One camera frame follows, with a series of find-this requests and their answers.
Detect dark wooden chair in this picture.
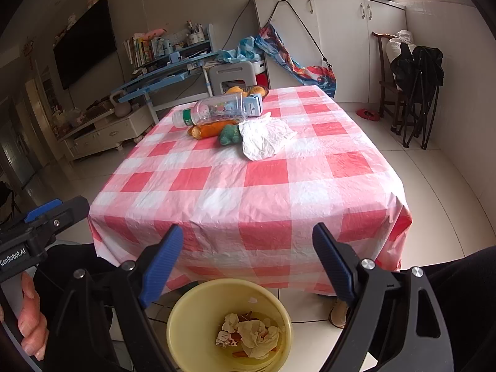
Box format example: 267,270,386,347
371,31,407,119

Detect white plastic stool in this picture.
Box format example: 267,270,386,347
208,61,254,95

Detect blue study desk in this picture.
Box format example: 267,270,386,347
109,23,219,122

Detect large orange peel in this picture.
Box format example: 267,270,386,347
199,120,238,138

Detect teal patterned cloth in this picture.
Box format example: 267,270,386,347
217,36,262,64

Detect beige kettlebell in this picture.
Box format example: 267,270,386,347
110,90,133,119

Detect white pen holder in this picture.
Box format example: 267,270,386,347
187,21,205,45

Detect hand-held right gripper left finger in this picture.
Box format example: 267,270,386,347
44,224,184,372

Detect colourful printed cloth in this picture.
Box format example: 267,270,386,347
254,23,337,97

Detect green wrapper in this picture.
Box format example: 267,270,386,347
218,124,243,147

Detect black hanging cord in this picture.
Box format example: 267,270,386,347
267,0,334,71

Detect blue milk carton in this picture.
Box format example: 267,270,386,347
242,93,264,117

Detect white cabinet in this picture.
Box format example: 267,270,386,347
250,0,407,103

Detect clear plastic bottle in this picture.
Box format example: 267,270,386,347
171,93,249,128

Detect person's left hand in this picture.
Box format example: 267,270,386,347
17,271,49,361

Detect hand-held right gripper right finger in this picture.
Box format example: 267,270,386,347
312,223,455,372

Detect white sack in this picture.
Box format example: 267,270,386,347
385,29,415,82

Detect black folding chair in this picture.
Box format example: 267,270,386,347
389,42,444,150

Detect red white checked tablecloth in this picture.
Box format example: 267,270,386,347
87,84,413,299

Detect yellow plastic bin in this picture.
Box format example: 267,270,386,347
166,278,292,372

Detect white storage box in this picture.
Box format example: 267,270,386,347
248,58,268,86

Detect dark wicker fruit basket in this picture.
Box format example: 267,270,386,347
221,84,270,101

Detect person's sandalled foot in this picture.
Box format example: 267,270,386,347
329,298,351,328

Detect person's black trousers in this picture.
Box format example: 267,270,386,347
35,243,496,372

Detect large white tissue paper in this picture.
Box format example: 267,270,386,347
238,112,298,161

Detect black television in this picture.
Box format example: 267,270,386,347
53,0,118,91

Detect row of books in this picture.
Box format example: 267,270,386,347
123,33,156,68

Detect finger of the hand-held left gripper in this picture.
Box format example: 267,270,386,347
26,196,91,249

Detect white television stand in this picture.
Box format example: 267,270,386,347
62,103,155,159

